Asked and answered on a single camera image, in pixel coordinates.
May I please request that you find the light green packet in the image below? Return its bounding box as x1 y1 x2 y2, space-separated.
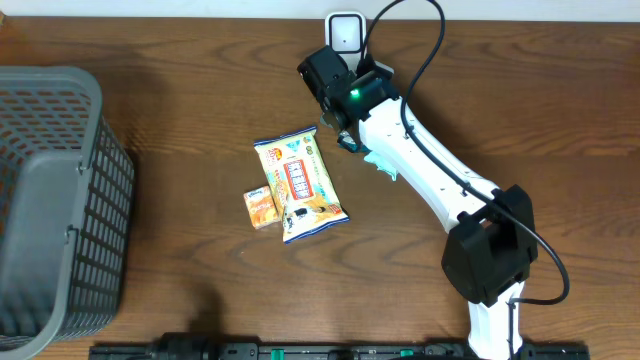
364 151 398 181

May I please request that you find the yellow snack bag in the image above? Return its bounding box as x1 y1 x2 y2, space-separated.
254 125 349 244

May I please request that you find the orange small carton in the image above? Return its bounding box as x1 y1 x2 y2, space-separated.
243 186 280 229

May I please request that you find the blue mouthwash bottle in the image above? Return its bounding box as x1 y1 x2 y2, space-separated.
337 130 370 153

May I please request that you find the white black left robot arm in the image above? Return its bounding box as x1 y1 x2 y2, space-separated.
151 333 219 360

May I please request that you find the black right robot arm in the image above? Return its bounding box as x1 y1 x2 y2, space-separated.
297 46 538 359

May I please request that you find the grey plastic shopping basket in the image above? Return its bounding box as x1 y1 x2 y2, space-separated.
1 66 135 359

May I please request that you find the black right camera cable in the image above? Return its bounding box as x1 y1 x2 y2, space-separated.
359 0 571 360

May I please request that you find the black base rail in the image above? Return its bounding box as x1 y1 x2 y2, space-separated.
89 341 591 360

